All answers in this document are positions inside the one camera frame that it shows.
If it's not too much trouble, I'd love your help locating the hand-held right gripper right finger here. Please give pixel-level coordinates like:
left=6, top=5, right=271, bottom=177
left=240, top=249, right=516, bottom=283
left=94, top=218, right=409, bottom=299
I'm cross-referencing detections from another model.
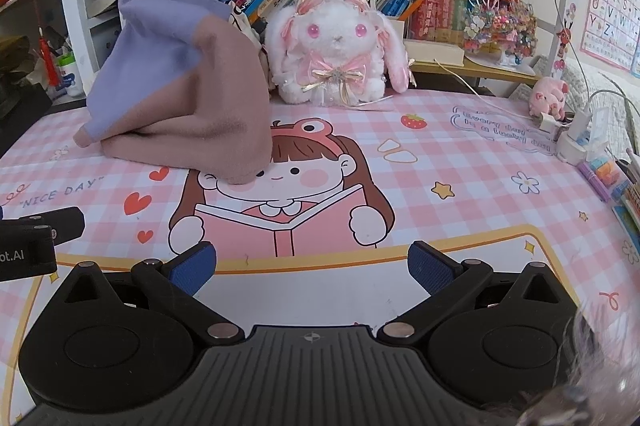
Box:
left=377, top=241, right=573, bottom=349

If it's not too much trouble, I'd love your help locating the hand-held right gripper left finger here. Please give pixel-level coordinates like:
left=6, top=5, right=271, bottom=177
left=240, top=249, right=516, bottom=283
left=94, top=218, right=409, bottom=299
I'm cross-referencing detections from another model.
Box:
left=52, top=241, right=246, bottom=348

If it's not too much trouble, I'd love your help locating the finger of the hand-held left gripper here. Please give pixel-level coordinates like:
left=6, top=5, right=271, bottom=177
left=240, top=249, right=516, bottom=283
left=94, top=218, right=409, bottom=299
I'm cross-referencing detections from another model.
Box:
left=0, top=206, right=85, bottom=253

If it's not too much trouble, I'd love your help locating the purple and pink sweater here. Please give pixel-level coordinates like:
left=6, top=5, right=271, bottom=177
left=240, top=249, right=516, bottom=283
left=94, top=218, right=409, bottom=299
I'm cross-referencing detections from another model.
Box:
left=74, top=0, right=274, bottom=185

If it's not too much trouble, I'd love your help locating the pink cartoon desk mat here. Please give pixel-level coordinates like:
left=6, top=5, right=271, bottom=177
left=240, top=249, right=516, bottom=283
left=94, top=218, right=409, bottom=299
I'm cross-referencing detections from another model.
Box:
left=0, top=89, right=640, bottom=426

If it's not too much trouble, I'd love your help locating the white bottle blue label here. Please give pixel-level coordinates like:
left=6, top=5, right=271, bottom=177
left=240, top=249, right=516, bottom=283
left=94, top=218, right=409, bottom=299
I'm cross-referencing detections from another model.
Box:
left=56, top=54, right=86, bottom=98

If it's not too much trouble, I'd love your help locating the red tassel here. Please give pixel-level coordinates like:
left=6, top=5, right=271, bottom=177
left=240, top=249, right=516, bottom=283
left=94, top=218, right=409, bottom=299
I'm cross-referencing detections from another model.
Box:
left=37, top=0, right=62, bottom=90

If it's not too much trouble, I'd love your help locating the olive green cloth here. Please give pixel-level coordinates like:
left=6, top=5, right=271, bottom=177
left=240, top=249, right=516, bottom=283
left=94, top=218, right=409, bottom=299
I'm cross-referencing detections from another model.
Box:
left=0, top=35, right=39, bottom=80

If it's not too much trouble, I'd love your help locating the white charger plug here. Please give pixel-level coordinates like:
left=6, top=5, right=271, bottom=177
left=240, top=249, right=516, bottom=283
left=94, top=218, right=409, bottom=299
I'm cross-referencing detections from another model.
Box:
left=537, top=113, right=564, bottom=140

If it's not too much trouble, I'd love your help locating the purple stationery box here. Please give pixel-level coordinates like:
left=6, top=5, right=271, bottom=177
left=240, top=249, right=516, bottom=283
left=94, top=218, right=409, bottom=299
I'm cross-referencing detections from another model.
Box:
left=577, top=162, right=612, bottom=203

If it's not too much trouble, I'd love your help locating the white charging dock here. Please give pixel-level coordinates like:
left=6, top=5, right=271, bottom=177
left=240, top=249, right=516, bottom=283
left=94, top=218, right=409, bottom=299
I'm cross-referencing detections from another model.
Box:
left=556, top=106, right=612, bottom=165

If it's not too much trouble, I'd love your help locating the fuzzy grey fur trim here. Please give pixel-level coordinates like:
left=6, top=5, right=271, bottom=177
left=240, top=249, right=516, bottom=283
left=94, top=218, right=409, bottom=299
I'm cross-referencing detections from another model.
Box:
left=515, top=299, right=640, bottom=426

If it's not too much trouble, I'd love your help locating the small pink plush toy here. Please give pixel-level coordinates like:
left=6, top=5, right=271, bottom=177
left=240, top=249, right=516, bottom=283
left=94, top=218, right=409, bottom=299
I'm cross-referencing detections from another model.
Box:
left=529, top=76, right=571, bottom=118

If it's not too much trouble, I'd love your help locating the white flat book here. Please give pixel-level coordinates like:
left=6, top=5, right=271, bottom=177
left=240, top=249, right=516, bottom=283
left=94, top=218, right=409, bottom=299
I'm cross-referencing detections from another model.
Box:
left=405, top=40, right=466, bottom=66

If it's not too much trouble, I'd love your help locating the white bunny plush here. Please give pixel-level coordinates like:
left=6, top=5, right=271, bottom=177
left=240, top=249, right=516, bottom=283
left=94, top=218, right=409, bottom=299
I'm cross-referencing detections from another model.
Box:
left=264, top=0, right=417, bottom=108

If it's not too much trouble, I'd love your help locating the cream tote bag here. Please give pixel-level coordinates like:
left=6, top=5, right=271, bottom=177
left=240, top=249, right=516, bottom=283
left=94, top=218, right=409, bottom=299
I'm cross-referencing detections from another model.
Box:
left=230, top=1, right=271, bottom=80

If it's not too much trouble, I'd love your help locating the colourful flower ornament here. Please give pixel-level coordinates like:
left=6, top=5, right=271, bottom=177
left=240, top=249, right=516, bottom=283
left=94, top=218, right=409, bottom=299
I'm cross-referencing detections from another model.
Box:
left=462, top=0, right=539, bottom=68

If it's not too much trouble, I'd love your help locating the white cable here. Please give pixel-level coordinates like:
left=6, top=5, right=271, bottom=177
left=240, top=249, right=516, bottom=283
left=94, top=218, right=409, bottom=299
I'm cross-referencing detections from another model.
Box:
left=434, top=58, right=547, bottom=123

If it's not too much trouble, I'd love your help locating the reindeer wall sticker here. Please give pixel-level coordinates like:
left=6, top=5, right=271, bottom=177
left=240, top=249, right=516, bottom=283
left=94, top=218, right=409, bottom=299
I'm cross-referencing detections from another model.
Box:
left=552, top=3, right=579, bottom=78

